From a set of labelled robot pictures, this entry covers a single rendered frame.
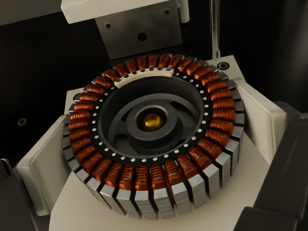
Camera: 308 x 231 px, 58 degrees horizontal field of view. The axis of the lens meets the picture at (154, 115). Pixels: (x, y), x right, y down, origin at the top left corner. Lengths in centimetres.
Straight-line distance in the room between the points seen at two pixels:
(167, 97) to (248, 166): 7
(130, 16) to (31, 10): 19
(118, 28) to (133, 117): 12
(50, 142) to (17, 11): 29
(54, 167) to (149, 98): 8
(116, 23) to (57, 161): 15
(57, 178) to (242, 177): 11
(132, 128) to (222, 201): 7
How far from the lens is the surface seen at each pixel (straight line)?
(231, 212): 17
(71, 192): 20
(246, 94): 16
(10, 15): 44
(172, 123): 17
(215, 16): 22
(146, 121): 17
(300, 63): 27
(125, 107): 20
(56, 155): 17
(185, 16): 29
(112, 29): 27
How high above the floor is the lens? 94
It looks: 49 degrees down
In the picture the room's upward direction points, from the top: 16 degrees counter-clockwise
